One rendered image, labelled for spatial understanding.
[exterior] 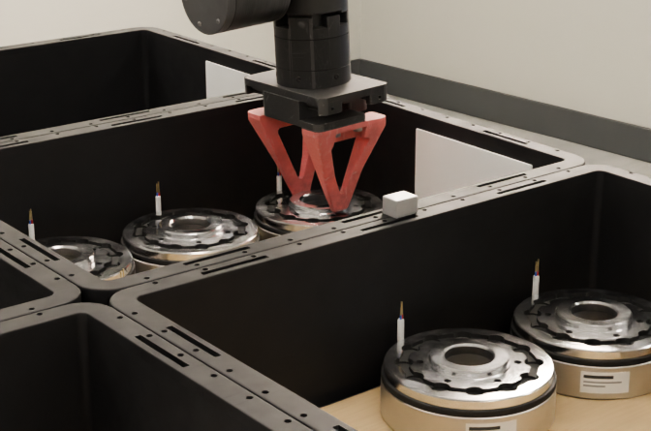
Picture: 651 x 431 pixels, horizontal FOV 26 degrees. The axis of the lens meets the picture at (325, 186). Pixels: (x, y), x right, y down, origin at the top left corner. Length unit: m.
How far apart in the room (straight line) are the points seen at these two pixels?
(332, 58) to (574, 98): 3.36
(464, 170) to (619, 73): 3.20
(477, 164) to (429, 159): 0.05
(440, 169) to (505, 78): 3.46
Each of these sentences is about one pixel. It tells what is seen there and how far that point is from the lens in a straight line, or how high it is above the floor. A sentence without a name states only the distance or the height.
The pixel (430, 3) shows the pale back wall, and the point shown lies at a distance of 4.74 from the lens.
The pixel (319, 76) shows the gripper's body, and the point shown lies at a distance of 1.05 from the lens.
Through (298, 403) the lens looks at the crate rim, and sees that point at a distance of 0.64.
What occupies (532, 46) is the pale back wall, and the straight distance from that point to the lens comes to 4.46.
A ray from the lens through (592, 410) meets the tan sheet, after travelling 0.87.
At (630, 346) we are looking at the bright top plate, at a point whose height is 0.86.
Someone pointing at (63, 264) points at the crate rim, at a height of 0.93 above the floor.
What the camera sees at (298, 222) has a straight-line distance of 1.07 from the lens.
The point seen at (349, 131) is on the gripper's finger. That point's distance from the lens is 1.06.
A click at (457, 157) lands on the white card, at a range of 1.08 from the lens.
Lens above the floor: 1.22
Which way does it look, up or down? 18 degrees down
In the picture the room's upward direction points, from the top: straight up
